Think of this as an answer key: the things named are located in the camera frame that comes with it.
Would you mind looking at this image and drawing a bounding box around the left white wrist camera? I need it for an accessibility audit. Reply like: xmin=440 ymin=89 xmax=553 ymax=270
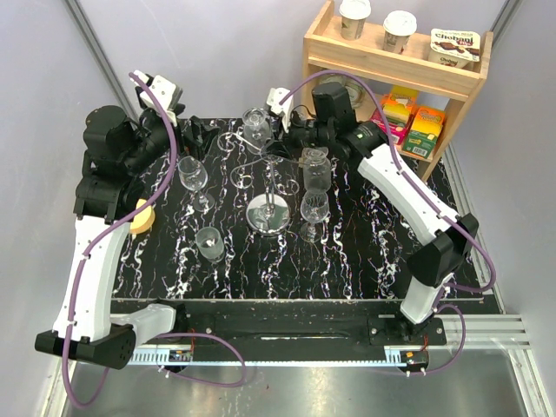
xmin=132 ymin=69 xmax=184 ymax=127

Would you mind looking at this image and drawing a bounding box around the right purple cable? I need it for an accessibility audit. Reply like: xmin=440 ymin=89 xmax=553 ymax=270
xmin=280 ymin=69 xmax=497 ymax=377

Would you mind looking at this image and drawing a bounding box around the purple cable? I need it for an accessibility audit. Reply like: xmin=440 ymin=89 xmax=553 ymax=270
xmin=61 ymin=71 xmax=248 ymax=409
xmin=280 ymin=69 xmax=497 ymax=377

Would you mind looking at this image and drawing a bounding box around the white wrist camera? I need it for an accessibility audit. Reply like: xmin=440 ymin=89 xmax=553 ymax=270
xmin=266 ymin=87 xmax=294 ymax=133
xmin=132 ymin=69 xmax=184 ymax=127

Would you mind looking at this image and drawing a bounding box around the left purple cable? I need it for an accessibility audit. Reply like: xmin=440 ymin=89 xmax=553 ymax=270
xmin=61 ymin=71 xmax=248 ymax=409

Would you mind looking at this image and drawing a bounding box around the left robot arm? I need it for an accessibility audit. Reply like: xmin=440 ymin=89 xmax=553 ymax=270
xmin=35 ymin=105 xmax=189 ymax=369

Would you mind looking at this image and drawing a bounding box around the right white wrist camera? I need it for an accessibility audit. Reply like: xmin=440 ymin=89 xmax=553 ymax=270
xmin=266 ymin=87 xmax=294 ymax=133

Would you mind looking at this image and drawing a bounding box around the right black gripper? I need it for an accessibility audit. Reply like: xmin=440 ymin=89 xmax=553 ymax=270
xmin=263 ymin=109 xmax=334 ymax=162

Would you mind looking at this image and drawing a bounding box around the yellow round sponge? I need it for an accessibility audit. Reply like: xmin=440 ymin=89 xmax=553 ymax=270
xmin=129 ymin=205 xmax=156 ymax=235

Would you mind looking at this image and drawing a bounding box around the white paper cup left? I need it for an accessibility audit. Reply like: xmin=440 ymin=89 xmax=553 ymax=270
xmin=339 ymin=0 xmax=372 ymax=40

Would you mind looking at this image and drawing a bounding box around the wooden shelf unit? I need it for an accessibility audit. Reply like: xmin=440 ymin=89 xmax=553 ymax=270
xmin=301 ymin=1 xmax=493 ymax=181

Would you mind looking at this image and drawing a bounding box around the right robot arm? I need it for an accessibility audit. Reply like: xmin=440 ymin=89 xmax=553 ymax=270
xmin=266 ymin=83 xmax=479 ymax=344

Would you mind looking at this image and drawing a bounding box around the white paper cup right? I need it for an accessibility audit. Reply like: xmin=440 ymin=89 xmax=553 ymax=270
xmin=382 ymin=10 xmax=417 ymax=54

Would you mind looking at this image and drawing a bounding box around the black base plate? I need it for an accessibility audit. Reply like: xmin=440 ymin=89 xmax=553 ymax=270
xmin=162 ymin=300 xmax=447 ymax=366

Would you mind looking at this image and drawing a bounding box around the clear wine glass centre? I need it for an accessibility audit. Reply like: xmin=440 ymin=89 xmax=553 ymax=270
xmin=300 ymin=191 xmax=329 ymax=242

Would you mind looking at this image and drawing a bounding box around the clear wine glass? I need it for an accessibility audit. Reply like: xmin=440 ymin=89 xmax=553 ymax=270
xmin=300 ymin=191 xmax=329 ymax=242
xmin=177 ymin=156 xmax=215 ymax=213

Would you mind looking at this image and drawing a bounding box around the chrome wine glass rack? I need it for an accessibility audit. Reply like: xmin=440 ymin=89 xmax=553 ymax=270
xmin=216 ymin=132 xmax=301 ymax=237

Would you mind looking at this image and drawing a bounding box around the pink sponge box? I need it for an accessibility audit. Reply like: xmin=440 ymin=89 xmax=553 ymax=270
xmin=370 ymin=109 xmax=413 ymax=145

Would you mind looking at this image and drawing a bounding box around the white paper cup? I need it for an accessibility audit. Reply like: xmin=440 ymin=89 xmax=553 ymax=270
xmin=339 ymin=0 xmax=372 ymax=40
xmin=382 ymin=10 xmax=417 ymax=54

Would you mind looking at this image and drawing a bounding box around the green orange sponge box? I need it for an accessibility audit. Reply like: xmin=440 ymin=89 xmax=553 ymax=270
xmin=402 ymin=106 xmax=446 ymax=159

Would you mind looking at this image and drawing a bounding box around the clear wine glass left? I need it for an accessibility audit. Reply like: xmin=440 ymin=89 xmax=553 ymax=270
xmin=177 ymin=156 xmax=215 ymax=213

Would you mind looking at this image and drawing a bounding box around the Chobani yogurt cup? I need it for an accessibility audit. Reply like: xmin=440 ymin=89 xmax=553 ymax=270
xmin=428 ymin=29 xmax=480 ymax=69

